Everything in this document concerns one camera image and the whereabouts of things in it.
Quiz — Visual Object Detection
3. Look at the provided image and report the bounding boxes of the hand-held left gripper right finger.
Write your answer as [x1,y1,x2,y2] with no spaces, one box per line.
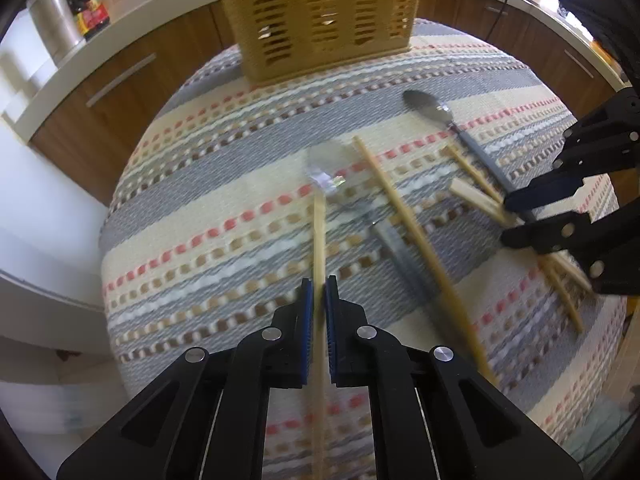
[324,275,585,480]

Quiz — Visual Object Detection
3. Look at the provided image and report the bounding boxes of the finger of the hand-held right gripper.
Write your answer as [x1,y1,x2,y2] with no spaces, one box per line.
[500,200,640,296]
[502,87,640,213]

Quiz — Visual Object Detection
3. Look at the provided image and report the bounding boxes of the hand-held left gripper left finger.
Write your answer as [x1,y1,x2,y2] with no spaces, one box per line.
[56,276,317,480]

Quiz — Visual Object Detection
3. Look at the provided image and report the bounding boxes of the spoon with grey handle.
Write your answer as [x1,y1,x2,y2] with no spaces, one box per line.
[305,141,441,306]
[402,89,536,221]

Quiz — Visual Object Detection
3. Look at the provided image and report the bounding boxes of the yellow plastic utensil basket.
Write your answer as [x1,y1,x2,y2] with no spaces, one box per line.
[209,0,426,86]

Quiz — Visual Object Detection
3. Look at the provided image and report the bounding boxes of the striped woven tablecloth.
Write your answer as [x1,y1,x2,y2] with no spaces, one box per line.
[98,17,628,480]

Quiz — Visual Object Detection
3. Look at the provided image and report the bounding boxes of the dark cloth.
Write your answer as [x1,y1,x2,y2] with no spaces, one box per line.
[555,0,640,86]

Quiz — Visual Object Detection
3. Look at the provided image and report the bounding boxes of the wooden base cabinets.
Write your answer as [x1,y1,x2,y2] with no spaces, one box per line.
[27,0,626,206]

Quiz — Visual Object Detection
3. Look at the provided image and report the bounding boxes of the white shelf unit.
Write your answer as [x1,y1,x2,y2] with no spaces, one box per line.
[0,105,118,361]

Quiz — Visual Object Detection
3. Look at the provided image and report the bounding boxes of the white kitchen countertop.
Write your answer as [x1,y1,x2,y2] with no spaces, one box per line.
[0,0,631,141]

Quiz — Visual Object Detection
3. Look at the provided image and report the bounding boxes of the dark soy sauce bottle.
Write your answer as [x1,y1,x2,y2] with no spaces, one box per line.
[62,0,111,42]

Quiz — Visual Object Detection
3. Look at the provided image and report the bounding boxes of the steel thermos flask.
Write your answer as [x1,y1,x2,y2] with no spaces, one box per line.
[25,0,87,68]

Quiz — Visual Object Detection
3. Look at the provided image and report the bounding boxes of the short silver cabinet handle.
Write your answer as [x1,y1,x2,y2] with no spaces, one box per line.
[564,49,596,78]

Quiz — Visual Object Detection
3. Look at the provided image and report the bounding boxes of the black power cable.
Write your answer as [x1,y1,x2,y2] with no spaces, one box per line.
[482,0,511,41]

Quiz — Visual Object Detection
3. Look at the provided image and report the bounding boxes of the long silver cabinet handle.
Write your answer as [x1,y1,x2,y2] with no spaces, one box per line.
[85,52,157,108]

